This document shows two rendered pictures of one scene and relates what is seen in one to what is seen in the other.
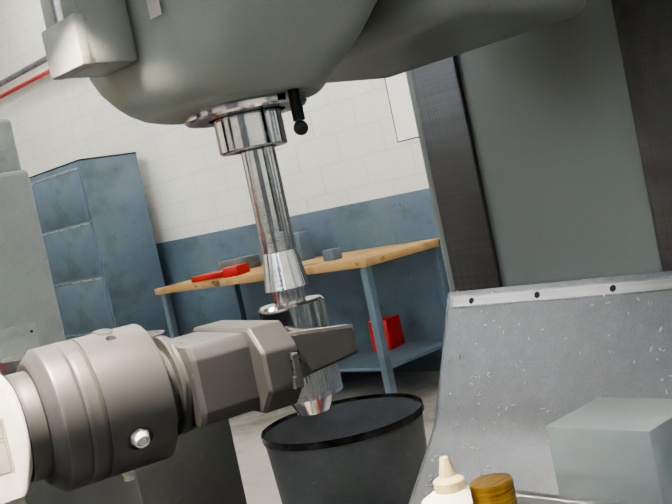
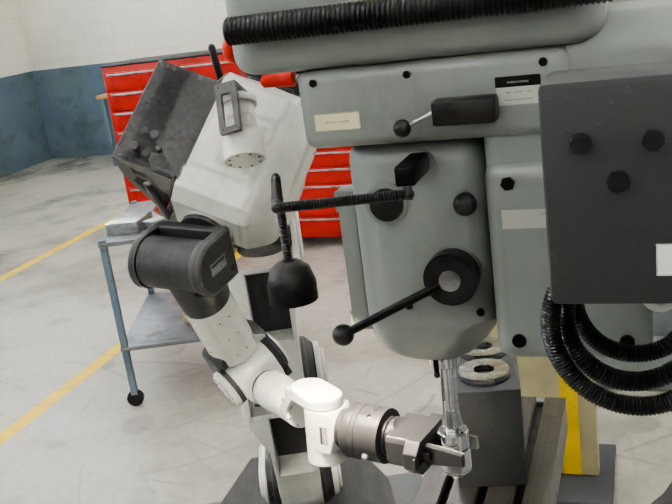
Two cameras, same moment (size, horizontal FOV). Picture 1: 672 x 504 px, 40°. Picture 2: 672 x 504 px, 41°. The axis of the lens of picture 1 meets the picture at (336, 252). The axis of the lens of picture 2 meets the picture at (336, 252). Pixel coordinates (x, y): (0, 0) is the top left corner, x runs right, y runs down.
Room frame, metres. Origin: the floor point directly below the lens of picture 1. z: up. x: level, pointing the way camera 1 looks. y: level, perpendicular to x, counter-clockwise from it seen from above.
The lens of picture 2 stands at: (0.01, -0.98, 1.83)
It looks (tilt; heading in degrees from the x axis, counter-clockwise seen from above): 17 degrees down; 65
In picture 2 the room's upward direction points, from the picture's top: 8 degrees counter-clockwise
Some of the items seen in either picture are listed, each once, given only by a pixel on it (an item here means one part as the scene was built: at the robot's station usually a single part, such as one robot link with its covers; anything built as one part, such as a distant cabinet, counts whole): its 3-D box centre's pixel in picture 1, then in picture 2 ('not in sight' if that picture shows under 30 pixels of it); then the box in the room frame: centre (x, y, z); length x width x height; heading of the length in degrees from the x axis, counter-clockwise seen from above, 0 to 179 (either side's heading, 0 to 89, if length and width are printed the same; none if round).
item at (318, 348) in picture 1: (318, 349); (443, 458); (0.62, 0.03, 1.14); 0.06 x 0.02 x 0.03; 121
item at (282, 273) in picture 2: not in sight; (291, 279); (0.47, 0.15, 1.43); 0.07 x 0.07 x 0.06
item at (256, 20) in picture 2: not in sight; (406, 10); (0.56, -0.09, 1.79); 0.45 x 0.04 x 0.04; 134
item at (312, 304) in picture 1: (291, 308); (453, 431); (0.65, 0.04, 1.17); 0.05 x 0.05 x 0.01
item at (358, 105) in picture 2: not in sight; (447, 87); (0.67, 0.01, 1.68); 0.34 x 0.24 x 0.10; 134
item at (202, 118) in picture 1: (245, 109); not in sight; (0.64, 0.04, 1.31); 0.09 x 0.09 x 0.01
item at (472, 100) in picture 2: not in sight; (445, 115); (0.59, -0.10, 1.66); 0.12 x 0.04 x 0.04; 134
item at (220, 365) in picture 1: (177, 386); (399, 439); (0.60, 0.12, 1.14); 0.13 x 0.12 x 0.10; 31
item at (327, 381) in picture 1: (301, 353); (454, 451); (0.65, 0.04, 1.13); 0.05 x 0.05 x 0.06
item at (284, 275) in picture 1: (273, 223); (449, 395); (0.65, 0.04, 1.23); 0.03 x 0.03 x 0.11
